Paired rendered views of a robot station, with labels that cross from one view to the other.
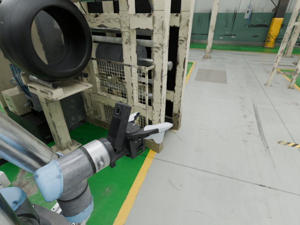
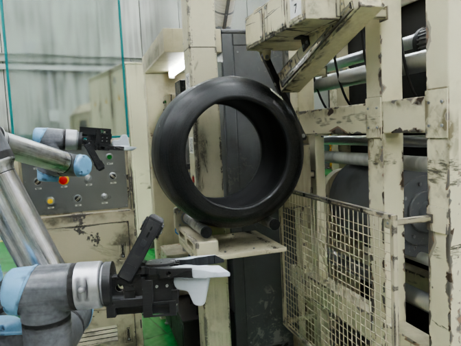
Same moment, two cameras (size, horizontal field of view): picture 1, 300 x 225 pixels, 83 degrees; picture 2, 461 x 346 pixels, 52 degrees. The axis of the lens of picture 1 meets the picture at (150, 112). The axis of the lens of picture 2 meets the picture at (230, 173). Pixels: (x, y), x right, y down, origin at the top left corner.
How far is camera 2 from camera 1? 53 cm
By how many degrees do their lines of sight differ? 46
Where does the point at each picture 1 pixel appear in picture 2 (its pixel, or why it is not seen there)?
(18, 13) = (179, 111)
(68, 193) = (27, 312)
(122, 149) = (136, 294)
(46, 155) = not seen: hidden behind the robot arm
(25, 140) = (34, 239)
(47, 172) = (18, 270)
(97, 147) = (88, 266)
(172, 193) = not seen: outside the picture
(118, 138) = (126, 266)
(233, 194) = not seen: outside the picture
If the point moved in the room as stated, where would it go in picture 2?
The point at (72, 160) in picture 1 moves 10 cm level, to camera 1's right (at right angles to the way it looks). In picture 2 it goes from (50, 268) to (86, 279)
